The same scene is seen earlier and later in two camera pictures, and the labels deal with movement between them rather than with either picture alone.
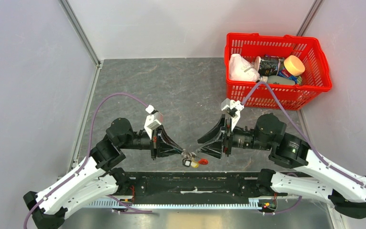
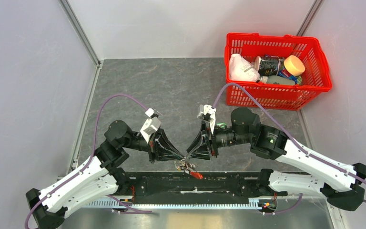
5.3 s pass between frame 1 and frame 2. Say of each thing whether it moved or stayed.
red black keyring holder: moved
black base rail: stayed
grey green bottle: stayed
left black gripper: stayed
